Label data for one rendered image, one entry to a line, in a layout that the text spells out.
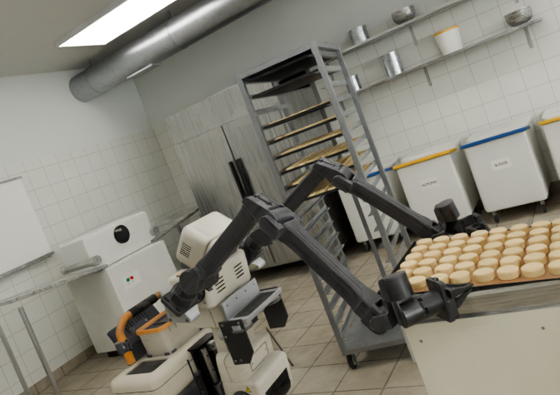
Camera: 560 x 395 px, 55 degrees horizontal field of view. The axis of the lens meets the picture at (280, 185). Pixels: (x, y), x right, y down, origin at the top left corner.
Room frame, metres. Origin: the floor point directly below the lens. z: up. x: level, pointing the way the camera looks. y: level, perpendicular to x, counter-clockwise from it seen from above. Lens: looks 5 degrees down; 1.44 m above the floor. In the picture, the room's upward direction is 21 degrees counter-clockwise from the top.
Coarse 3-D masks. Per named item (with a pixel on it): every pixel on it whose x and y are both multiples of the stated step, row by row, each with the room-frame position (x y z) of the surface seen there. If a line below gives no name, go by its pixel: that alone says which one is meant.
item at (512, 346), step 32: (480, 320) 1.29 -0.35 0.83; (512, 320) 1.25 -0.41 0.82; (544, 320) 1.21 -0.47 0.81; (416, 352) 1.39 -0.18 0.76; (448, 352) 1.34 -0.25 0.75; (480, 352) 1.30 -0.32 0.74; (512, 352) 1.26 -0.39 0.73; (544, 352) 1.22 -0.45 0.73; (448, 384) 1.36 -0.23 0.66; (480, 384) 1.32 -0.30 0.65; (512, 384) 1.27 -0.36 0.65; (544, 384) 1.24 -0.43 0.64
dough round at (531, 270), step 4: (528, 264) 1.24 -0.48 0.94; (532, 264) 1.23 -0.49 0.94; (536, 264) 1.22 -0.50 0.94; (540, 264) 1.22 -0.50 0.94; (524, 268) 1.22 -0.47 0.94; (528, 268) 1.21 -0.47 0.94; (532, 268) 1.21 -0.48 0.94; (536, 268) 1.20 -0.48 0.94; (540, 268) 1.20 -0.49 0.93; (544, 268) 1.21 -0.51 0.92; (524, 272) 1.21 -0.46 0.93; (528, 272) 1.21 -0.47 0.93; (532, 272) 1.20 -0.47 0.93; (536, 272) 1.20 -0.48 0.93; (540, 272) 1.20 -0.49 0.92; (544, 272) 1.20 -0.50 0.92; (524, 276) 1.22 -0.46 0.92; (528, 276) 1.21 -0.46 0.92; (532, 276) 1.20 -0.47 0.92; (536, 276) 1.20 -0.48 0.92
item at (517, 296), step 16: (480, 288) 1.29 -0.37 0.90; (496, 288) 1.26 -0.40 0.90; (512, 288) 1.24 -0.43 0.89; (528, 288) 1.23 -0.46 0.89; (544, 288) 1.21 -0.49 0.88; (464, 304) 1.31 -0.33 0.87; (480, 304) 1.29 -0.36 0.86; (496, 304) 1.27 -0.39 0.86; (512, 304) 1.25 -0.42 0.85; (528, 304) 1.23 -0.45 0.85; (544, 304) 1.21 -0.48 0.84
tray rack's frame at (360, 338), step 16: (304, 48) 2.82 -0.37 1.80; (320, 48) 2.96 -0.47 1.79; (336, 48) 3.28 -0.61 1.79; (272, 64) 2.89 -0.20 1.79; (352, 96) 3.38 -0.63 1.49; (288, 112) 3.53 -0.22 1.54; (368, 128) 3.38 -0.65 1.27; (336, 144) 3.47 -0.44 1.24; (384, 176) 3.38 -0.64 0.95; (400, 224) 3.38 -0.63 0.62; (336, 240) 3.53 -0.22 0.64; (368, 240) 3.48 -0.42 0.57; (384, 272) 3.47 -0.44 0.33; (352, 336) 3.12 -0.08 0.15; (368, 336) 3.03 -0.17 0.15; (384, 336) 2.95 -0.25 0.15; (400, 336) 2.88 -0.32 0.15; (352, 352) 2.95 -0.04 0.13
